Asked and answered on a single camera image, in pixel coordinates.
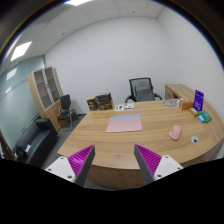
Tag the wooden side cabinet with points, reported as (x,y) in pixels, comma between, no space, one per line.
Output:
(176,91)

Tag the orange wooden box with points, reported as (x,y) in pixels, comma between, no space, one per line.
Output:
(185,105)

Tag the black leather sofa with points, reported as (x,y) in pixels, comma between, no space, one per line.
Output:
(36,143)

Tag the pink blue mouse pad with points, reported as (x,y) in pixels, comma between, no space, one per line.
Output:
(126,123)

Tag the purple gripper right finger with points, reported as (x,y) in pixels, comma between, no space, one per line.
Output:
(153,166)

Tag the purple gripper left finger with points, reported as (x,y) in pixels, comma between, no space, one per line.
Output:
(74,168)

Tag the purple standing sign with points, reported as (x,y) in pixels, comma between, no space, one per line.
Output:
(198,100)

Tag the pink computer mouse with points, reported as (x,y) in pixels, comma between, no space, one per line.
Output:
(175,133)

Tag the black visitor chair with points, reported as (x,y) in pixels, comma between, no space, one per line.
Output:
(66,111)

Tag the wooden glass-door cabinet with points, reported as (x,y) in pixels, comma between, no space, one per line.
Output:
(46,95)

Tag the small brown cardboard box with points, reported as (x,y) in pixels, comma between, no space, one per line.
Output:
(92,103)

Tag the green tissue pack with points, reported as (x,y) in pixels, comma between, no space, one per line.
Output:
(204,117)

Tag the black mesh office chair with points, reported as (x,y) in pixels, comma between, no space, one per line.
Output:
(142,90)

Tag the small white round object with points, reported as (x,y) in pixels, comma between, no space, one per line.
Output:
(194,139)

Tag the dark storage boxes stack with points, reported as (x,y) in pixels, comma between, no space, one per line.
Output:
(104,101)

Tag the curved wooden desk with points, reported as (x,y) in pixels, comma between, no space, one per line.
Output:
(114,164)

